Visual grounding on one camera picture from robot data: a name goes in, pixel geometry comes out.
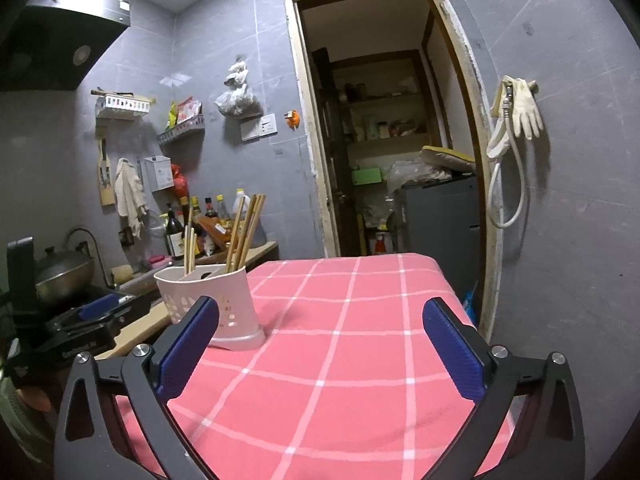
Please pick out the wooden chopstick bundle four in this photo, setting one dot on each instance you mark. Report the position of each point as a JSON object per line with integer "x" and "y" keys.
{"x": 186, "y": 249}

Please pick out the red plastic bag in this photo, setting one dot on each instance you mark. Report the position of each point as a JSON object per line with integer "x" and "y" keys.
{"x": 181, "y": 187}

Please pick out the grey wall shelf with packets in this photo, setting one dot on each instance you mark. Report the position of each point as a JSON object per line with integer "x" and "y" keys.
{"x": 183, "y": 118}

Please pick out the pink checked tablecloth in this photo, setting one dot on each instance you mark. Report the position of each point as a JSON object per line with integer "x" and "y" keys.
{"x": 346, "y": 386}

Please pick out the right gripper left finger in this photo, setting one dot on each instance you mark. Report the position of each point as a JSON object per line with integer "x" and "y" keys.
{"x": 92, "y": 441}

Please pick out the pink soap dish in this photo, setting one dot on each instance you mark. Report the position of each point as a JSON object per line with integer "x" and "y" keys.
{"x": 159, "y": 261}

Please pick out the wooden door frame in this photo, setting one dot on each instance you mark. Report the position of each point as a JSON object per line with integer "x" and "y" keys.
{"x": 468, "y": 75}

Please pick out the hanging white towel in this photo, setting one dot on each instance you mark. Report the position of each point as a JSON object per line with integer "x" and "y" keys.
{"x": 130, "y": 200}

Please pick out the green box on shelf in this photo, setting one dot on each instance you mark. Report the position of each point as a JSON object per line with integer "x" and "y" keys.
{"x": 367, "y": 176}

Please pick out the orange snack packet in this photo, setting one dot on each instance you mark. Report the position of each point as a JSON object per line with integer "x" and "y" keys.
{"x": 220, "y": 235}

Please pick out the black bottle white label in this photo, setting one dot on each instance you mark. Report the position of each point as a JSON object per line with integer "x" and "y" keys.
{"x": 174, "y": 235}

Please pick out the white wall socket panel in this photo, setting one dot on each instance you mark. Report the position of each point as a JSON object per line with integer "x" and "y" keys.
{"x": 257, "y": 127}

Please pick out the black range hood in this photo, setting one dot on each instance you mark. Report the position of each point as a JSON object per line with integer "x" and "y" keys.
{"x": 54, "y": 44}

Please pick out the yellow sponge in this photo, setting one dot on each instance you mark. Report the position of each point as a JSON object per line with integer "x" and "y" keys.
{"x": 122, "y": 274}

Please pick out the wooden chopstick bundle one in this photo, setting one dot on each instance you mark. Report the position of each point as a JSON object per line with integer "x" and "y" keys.
{"x": 234, "y": 233}
{"x": 190, "y": 256}

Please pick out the wooden chopstick bundle two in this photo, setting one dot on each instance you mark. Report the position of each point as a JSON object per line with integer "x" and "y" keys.
{"x": 237, "y": 245}

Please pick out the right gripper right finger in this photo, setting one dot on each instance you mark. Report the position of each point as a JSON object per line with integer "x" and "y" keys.
{"x": 548, "y": 440}

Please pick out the white rubber glove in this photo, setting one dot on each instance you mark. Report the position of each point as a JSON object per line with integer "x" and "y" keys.
{"x": 526, "y": 117}

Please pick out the metal wok with lid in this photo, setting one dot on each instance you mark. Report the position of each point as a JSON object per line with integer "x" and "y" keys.
{"x": 59, "y": 274}

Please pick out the yellow cushion on cabinet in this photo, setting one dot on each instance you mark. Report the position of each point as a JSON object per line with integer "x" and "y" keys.
{"x": 446, "y": 158}

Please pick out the white wall basket rack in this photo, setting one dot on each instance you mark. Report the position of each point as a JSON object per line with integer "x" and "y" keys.
{"x": 121, "y": 105}

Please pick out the wooden knife holder board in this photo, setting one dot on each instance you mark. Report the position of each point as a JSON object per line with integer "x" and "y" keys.
{"x": 106, "y": 190}

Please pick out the yellow cap clear bottle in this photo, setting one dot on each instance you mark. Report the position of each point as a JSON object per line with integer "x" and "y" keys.
{"x": 223, "y": 212}

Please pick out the black sink faucet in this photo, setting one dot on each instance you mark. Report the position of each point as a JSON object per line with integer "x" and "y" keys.
{"x": 94, "y": 253}

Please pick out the white wall box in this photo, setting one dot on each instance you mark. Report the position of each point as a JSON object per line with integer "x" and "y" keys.
{"x": 159, "y": 173}

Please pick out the large clear oil jug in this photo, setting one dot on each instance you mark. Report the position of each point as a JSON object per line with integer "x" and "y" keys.
{"x": 259, "y": 237}

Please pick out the dark grey cabinet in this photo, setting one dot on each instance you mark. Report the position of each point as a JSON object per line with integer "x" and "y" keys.
{"x": 442, "y": 221}

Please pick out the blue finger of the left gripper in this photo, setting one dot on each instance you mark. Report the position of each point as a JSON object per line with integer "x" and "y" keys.
{"x": 100, "y": 307}

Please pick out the hanging plastic bag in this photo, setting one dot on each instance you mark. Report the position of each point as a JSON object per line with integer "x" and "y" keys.
{"x": 238, "y": 101}

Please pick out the orange wall hook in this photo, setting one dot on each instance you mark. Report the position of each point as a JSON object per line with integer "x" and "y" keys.
{"x": 292, "y": 119}

